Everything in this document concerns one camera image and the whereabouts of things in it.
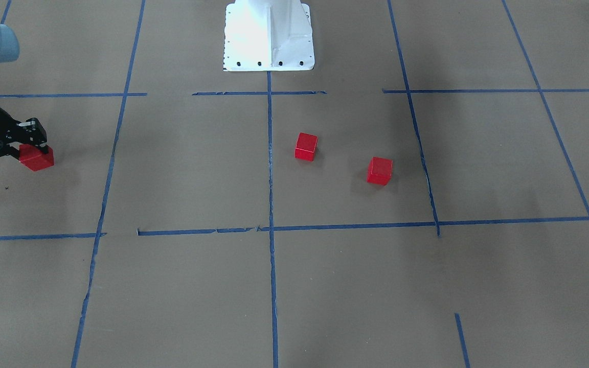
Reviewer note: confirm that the red block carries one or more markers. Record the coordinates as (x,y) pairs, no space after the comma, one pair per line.
(36,158)
(380,171)
(306,147)

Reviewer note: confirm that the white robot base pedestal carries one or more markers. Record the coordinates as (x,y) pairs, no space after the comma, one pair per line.
(262,36)

